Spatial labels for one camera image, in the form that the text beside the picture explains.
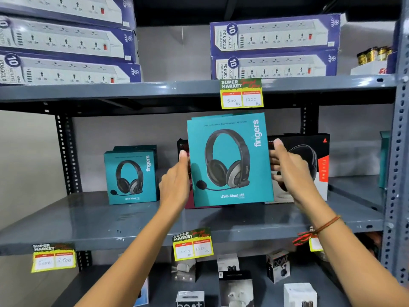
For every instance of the black white headphone box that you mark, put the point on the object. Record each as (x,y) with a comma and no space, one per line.
(319,150)

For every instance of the grey earbuds box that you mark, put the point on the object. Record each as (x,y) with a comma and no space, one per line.
(182,270)

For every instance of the yellow green price tag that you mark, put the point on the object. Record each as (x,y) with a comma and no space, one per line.
(241,94)
(314,245)
(192,244)
(53,258)

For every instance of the black white earbuds box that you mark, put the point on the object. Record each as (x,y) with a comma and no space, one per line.
(278,266)

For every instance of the white carton with red print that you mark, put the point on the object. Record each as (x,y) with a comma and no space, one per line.
(367,69)

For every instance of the large teal headphone box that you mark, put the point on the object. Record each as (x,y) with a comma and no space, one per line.
(230,163)

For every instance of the person's left thumb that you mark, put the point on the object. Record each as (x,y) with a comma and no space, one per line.
(183,164)

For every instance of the person's right thumb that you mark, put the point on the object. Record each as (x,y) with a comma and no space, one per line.
(281,151)

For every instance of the person's right hand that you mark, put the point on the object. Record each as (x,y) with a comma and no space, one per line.
(295,179)

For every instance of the row of gold-lidded jars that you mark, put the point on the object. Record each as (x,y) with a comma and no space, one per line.
(372,54)

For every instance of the person's left hand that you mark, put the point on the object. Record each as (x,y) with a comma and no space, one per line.
(174,188)

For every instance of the person's right forearm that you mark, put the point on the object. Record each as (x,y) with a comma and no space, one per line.
(345,258)

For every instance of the small teal headphone box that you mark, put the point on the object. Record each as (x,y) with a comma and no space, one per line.
(131,179)
(137,148)

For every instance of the black white speaker box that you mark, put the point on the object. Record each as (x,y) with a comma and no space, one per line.
(190,299)

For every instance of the maroon headphone box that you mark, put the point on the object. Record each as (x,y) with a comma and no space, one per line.
(204,206)

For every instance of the white charger box black top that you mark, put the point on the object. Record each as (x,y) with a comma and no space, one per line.
(236,290)

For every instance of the blue white box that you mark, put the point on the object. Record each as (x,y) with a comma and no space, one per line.
(142,294)

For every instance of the white cube box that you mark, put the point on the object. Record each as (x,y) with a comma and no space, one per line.
(300,295)

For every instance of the person's left forearm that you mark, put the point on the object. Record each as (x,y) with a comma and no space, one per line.
(137,258)

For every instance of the grey metal shelf rack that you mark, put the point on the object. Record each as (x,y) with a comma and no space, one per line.
(96,217)

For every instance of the blue power strip box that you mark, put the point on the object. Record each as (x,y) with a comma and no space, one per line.
(70,71)
(64,6)
(281,68)
(274,35)
(64,39)

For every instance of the small white box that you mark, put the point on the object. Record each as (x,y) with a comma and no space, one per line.
(228,262)

